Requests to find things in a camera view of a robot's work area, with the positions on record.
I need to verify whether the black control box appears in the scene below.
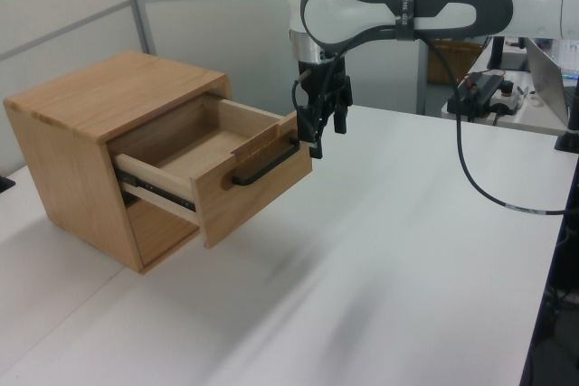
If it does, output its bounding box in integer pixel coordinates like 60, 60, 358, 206
447, 71, 506, 116

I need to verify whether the wooden drawer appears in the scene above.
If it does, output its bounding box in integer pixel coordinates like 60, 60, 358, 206
112, 95, 314, 249

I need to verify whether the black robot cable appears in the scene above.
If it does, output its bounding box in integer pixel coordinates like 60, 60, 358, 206
291, 26, 569, 216

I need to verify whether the emergency stop button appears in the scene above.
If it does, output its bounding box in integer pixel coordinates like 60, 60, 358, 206
490, 80, 521, 116

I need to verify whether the wooden cabinet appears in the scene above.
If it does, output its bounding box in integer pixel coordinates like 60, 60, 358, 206
3, 50, 233, 275

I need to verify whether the black metal drawer slide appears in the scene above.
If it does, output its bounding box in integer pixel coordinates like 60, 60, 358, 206
114, 168, 198, 213

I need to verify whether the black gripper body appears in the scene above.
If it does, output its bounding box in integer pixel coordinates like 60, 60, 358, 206
297, 56, 349, 107

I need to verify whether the black cable strap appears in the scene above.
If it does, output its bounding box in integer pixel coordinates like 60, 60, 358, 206
392, 0, 422, 42

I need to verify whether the silver laptop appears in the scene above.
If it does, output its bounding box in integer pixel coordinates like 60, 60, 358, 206
523, 37, 579, 123

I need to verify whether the black drawer handle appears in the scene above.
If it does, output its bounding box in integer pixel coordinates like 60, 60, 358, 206
231, 135, 301, 187

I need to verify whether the grey desk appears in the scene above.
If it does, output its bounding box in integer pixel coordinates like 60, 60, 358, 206
441, 67, 579, 137

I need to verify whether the black monitor stand post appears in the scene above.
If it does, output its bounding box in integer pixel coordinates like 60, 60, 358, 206
488, 36, 506, 72

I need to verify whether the large cardboard box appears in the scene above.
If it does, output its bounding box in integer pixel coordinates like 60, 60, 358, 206
426, 39, 486, 86

